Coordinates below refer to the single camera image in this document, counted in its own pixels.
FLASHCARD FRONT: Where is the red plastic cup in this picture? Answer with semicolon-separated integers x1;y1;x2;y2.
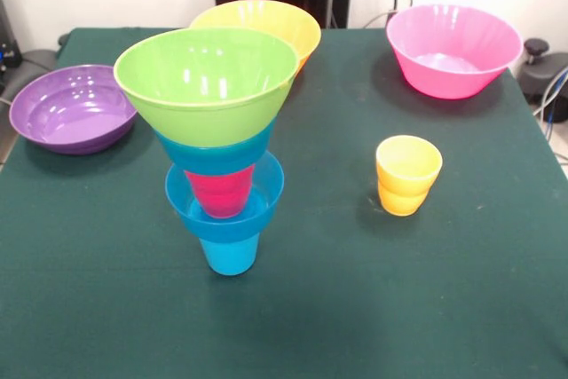
184;162;256;219

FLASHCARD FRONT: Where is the small blue plastic bowl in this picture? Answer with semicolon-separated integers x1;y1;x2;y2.
155;119;274;175
164;150;285;241

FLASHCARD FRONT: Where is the green plastic bowl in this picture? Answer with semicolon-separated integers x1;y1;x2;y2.
113;27;298;149

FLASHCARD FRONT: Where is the blue plastic cup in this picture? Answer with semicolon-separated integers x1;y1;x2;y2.
198;232;259;276

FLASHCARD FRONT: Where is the orange plastic bowl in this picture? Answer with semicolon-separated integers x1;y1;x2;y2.
190;0;322;76

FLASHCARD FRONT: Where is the pink plastic bowl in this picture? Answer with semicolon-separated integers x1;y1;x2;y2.
385;3;525;100

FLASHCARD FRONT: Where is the yellow plastic cup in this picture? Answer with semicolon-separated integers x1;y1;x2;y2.
375;134;444;217

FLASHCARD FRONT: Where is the dark green tablecloth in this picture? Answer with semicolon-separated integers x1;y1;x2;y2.
0;26;568;379

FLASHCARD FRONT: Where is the purple plastic bowl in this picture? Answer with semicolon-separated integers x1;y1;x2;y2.
8;64;139;156

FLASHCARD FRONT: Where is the grey rounded base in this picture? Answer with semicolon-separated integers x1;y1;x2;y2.
17;48;61;83

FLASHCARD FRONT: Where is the black clamp with knob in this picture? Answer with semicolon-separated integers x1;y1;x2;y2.
517;37;568;103

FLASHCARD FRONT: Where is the black equipment box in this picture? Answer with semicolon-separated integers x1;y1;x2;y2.
0;0;23;91

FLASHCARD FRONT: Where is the bundle of light cables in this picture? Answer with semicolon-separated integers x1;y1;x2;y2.
532;66;568;165

